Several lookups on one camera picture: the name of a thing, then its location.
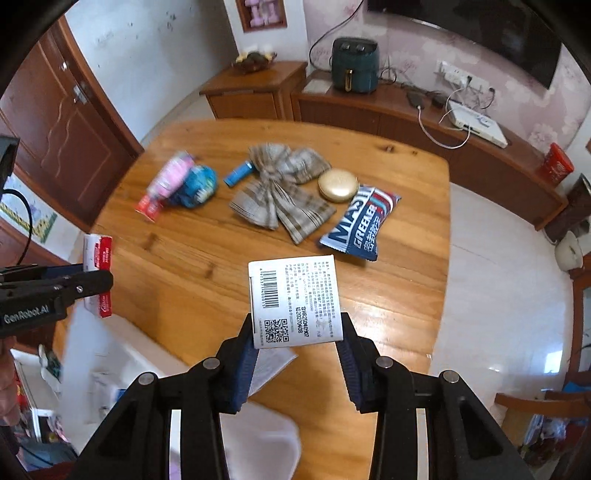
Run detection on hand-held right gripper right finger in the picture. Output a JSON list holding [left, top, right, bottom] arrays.
[[335, 313, 527, 480]]

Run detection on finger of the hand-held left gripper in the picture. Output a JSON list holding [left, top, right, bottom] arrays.
[[0, 263, 86, 283], [46, 269, 114, 319]]

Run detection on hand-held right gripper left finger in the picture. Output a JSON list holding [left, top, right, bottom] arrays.
[[76, 314, 259, 480]]

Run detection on red and white box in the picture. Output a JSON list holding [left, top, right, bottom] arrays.
[[83, 234, 114, 319]]

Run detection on white barcode packet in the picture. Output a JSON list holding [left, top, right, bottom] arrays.
[[248, 254, 345, 398]]

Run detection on blue tube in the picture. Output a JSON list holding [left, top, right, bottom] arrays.
[[224, 161, 254, 188]]

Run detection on beige round zip case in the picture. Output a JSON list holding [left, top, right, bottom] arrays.
[[318, 169, 359, 204]]

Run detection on person's left hand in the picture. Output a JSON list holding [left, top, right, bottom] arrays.
[[0, 337, 22, 428]]

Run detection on pink and red packet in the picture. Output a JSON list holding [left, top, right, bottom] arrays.
[[135, 151, 195, 223]]

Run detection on brown wooden door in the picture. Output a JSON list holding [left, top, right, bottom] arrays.
[[0, 18, 145, 232]]

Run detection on blue round packet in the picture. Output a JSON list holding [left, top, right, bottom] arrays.
[[168, 165, 219, 208]]

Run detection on blue snack packet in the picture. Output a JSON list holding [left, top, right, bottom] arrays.
[[318, 185, 402, 262]]

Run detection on plaid fabric bow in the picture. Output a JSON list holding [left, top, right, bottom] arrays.
[[229, 143, 337, 244]]

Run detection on wooden chair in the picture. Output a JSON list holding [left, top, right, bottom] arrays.
[[494, 390, 591, 462]]

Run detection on wooden side cabinet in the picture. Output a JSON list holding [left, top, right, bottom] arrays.
[[199, 61, 308, 121]]

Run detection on white kettle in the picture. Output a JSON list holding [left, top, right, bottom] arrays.
[[554, 231, 585, 273]]

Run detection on long wooden media cabinet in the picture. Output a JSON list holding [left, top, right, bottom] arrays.
[[291, 69, 568, 232]]

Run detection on fruit bowl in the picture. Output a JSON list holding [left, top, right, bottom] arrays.
[[231, 51, 278, 75]]

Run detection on white set-top box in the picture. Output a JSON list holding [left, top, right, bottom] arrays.
[[445, 100, 509, 148]]

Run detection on dark speckled vase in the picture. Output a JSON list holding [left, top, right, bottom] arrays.
[[566, 173, 591, 227]]

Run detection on red can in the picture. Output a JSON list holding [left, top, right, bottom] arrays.
[[538, 142, 574, 185]]

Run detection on dark green air fryer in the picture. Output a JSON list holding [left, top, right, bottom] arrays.
[[331, 38, 380, 93]]

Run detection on white power strip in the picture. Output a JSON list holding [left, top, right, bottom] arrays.
[[436, 61, 486, 90]]

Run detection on pink dumbbells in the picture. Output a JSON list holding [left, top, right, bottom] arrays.
[[245, 0, 273, 28]]

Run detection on black television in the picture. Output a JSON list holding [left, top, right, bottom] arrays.
[[367, 0, 561, 89]]

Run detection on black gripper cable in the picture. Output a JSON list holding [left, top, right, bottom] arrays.
[[0, 189, 34, 266]]

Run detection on white charging cable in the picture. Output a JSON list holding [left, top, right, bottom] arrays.
[[418, 104, 472, 149]]

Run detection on wooden wall niche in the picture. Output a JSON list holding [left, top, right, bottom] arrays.
[[235, 0, 288, 33]]

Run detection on black air fryer cable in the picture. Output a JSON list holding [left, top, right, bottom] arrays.
[[308, 0, 365, 70]]

